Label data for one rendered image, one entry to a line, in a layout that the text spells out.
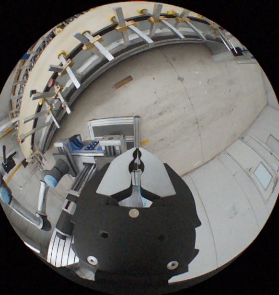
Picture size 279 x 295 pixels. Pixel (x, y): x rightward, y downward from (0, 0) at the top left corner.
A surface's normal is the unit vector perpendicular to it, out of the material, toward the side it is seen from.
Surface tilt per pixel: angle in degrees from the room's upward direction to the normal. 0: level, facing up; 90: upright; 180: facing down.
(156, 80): 0
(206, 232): 90
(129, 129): 0
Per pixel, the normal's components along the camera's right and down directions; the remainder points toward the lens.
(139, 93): -0.02, 0.50
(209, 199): -0.51, -0.75
